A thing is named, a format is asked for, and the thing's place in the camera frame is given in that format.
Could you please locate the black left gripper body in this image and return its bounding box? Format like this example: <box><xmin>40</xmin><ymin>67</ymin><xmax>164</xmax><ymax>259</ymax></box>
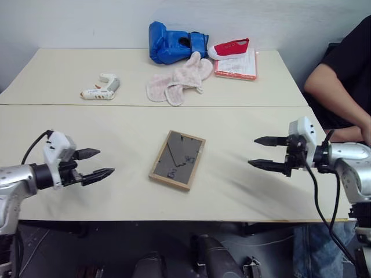
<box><xmin>59</xmin><ymin>159</ymin><xmax>84</xmax><ymax>187</ymax></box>

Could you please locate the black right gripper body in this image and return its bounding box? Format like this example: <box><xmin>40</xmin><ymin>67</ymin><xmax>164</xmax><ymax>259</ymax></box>
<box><xmin>284</xmin><ymin>134</ymin><xmax>308</xmax><ymax>177</ymax></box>

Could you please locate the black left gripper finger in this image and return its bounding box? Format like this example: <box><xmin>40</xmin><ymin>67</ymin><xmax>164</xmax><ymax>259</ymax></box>
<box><xmin>71</xmin><ymin>148</ymin><xmax>101</xmax><ymax>161</ymax></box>
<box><xmin>79</xmin><ymin>167</ymin><xmax>115</xmax><ymax>186</ymax></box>

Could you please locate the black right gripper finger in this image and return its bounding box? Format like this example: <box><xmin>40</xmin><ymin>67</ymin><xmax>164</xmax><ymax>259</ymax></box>
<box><xmin>253</xmin><ymin>136</ymin><xmax>289</xmax><ymax>147</ymax></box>
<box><xmin>248</xmin><ymin>159</ymin><xmax>292</xmax><ymax>177</ymax></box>

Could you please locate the white hot glue gun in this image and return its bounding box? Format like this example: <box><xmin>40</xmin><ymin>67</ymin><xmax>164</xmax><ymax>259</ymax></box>
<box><xmin>80</xmin><ymin>73</ymin><xmax>121</xmax><ymax>101</ymax></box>

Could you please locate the orange bordered paper booklet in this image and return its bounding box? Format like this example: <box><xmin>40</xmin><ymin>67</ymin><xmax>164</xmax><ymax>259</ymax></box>
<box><xmin>214</xmin><ymin>47</ymin><xmax>258</xmax><ymax>82</ymax></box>

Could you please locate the person in black shirt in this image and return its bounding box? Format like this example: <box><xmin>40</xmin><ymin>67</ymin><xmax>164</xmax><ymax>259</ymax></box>
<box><xmin>292</xmin><ymin>14</ymin><xmax>371</xmax><ymax>278</ymax></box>

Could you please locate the red and white shoe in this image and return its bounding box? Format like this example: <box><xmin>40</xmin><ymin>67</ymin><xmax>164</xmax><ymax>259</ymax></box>
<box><xmin>207</xmin><ymin>37</ymin><xmax>250</xmax><ymax>61</ymax></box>

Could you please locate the dark rounded robot leg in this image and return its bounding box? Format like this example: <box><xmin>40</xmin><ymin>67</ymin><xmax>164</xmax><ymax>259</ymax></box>
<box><xmin>133</xmin><ymin>251</ymin><xmax>169</xmax><ymax>278</ymax></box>
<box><xmin>190</xmin><ymin>233</ymin><xmax>244</xmax><ymax>278</ymax></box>

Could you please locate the pink terry cloth mitten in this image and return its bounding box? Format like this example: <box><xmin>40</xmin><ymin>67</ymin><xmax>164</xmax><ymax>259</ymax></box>
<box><xmin>146</xmin><ymin>51</ymin><xmax>213</xmax><ymax>107</ymax></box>

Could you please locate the blue boxing glove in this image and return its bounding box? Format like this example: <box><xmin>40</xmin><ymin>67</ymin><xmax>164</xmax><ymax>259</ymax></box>
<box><xmin>148</xmin><ymin>21</ymin><xmax>209</xmax><ymax>65</ymax></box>

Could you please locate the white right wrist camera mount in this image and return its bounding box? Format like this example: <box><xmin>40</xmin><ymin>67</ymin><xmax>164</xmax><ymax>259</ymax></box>
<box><xmin>288</xmin><ymin>116</ymin><xmax>318</xmax><ymax>168</ymax></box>

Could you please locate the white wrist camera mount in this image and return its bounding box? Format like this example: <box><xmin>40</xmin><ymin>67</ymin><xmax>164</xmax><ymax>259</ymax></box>
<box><xmin>42</xmin><ymin>130</ymin><xmax>77</xmax><ymax>190</ymax></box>
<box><xmin>288</xmin><ymin>116</ymin><xmax>318</xmax><ymax>168</ymax></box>

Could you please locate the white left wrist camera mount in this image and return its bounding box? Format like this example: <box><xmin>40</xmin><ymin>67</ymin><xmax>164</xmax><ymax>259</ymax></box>
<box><xmin>42</xmin><ymin>130</ymin><xmax>77</xmax><ymax>190</ymax></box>

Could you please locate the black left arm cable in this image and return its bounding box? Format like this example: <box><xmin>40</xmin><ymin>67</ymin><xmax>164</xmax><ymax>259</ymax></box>
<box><xmin>21</xmin><ymin>130</ymin><xmax>53</xmax><ymax>165</ymax></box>

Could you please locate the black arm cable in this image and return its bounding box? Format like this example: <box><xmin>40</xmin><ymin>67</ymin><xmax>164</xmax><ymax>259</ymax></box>
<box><xmin>300</xmin><ymin>129</ymin><xmax>361</xmax><ymax>270</ymax></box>
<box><xmin>21</xmin><ymin>130</ymin><xmax>53</xmax><ymax>165</ymax></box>

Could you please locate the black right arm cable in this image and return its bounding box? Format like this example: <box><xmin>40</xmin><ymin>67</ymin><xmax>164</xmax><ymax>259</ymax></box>
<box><xmin>300</xmin><ymin>129</ymin><xmax>361</xmax><ymax>270</ymax></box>

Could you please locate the wooden picture frame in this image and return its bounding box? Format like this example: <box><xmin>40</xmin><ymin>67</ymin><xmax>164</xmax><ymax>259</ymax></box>
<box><xmin>148</xmin><ymin>130</ymin><xmax>207</xmax><ymax>192</ymax></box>

